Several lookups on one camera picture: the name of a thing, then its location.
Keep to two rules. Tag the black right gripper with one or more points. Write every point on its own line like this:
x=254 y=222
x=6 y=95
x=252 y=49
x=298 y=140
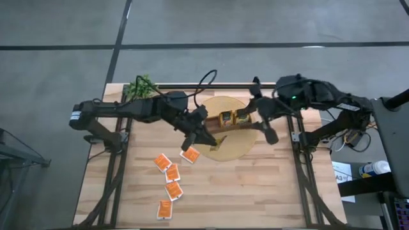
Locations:
x=267 y=110

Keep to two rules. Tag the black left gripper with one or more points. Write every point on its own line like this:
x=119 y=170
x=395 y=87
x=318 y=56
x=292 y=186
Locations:
x=198 y=116

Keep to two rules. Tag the brown wooden tea box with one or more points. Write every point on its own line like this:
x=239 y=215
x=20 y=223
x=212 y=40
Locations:
x=212 y=125

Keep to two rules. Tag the yellow tea bag packet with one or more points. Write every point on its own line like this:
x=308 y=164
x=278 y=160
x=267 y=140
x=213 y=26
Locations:
x=221 y=142
x=226 y=118

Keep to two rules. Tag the orange tea bag packet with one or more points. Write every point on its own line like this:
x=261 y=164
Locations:
x=190 y=155
x=172 y=173
x=174 y=191
x=165 y=210
x=163 y=162

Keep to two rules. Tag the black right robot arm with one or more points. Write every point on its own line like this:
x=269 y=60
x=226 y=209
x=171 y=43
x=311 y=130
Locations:
x=335 y=99

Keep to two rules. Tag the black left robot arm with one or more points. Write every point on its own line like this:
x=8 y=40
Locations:
x=128 y=110

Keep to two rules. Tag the round woven straw placemat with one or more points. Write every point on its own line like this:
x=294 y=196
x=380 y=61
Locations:
x=236 y=147

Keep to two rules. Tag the black clamp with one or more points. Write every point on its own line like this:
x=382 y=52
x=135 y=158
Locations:
x=256 y=81

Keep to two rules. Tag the green plant in white pot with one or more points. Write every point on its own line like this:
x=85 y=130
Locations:
x=140 y=89

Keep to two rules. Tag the black power strip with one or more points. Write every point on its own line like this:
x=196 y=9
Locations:
x=353 y=137

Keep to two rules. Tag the white paper sheet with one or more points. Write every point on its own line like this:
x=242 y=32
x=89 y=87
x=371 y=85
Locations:
x=342 y=174

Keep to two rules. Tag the black cart shelf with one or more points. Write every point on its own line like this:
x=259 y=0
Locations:
x=361 y=187

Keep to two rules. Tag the white and blue bottle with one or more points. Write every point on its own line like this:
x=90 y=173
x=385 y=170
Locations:
x=375 y=168

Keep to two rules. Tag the dark grey cart top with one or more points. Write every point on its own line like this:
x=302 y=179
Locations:
x=393 y=143

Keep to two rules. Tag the black pole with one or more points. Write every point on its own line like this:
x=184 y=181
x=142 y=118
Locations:
x=397 y=100

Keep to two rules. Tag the dark metal stand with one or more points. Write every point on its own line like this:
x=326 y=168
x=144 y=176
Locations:
x=19 y=158

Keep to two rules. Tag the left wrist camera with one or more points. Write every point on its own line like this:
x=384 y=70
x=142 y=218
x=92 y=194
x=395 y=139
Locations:
x=185 y=121

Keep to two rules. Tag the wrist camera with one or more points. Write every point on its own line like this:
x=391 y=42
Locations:
x=185 y=121
x=289 y=87

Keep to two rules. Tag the black aluminium table frame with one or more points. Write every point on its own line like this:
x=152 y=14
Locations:
x=223 y=86

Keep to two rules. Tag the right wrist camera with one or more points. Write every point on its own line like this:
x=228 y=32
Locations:
x=289 y=87

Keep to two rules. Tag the silver metal bracket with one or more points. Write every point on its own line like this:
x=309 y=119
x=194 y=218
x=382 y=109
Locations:
x=295 y=137

